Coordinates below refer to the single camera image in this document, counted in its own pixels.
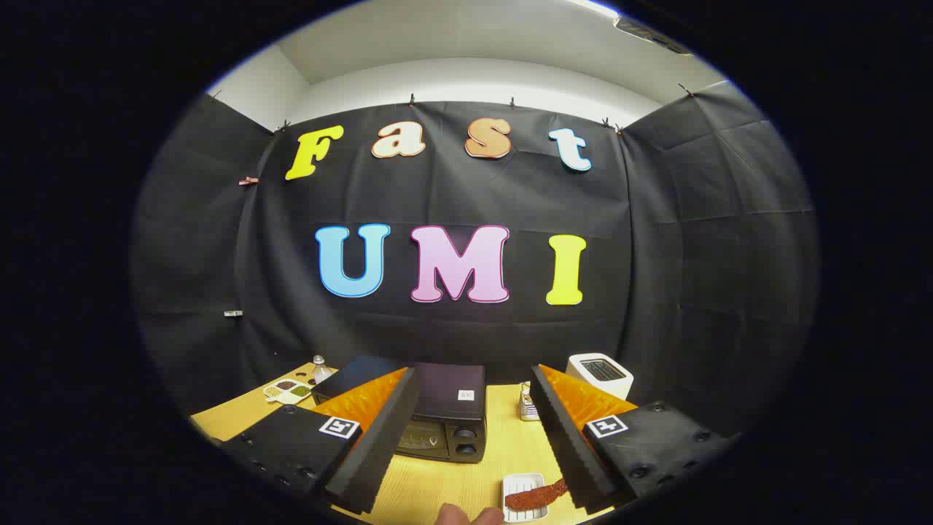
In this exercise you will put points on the black backdrop cloth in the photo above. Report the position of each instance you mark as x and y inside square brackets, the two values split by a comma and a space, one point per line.
[452, 189]

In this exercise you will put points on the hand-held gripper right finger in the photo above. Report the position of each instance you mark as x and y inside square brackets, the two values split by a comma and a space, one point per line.
[565, 437]

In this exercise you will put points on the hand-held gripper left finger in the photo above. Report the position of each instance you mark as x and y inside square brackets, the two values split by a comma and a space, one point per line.
[386, 430]

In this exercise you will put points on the black toaster oven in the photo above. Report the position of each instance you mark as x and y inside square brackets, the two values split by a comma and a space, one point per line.
[448, 388]

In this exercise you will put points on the white rectangular dish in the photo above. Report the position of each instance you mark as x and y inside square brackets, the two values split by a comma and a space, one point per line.
[519, 484]

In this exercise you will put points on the white bread toaster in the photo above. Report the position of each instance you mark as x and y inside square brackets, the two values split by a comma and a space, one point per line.
[601, 373]

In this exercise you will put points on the ceiling vent fixture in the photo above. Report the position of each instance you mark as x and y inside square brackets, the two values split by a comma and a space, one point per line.
[649, 33]

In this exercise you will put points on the red-brown meat piece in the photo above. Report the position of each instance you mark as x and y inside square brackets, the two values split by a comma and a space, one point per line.
[532, 497]

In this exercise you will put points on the small striped jar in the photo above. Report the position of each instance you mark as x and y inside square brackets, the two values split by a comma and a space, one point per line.
[528, 405]

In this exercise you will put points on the clear plastic bottle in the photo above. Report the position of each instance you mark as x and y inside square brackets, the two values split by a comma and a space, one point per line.
[321, 372]

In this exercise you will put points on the white divided condiment plate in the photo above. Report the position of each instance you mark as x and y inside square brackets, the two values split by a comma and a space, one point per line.
[287, 391]

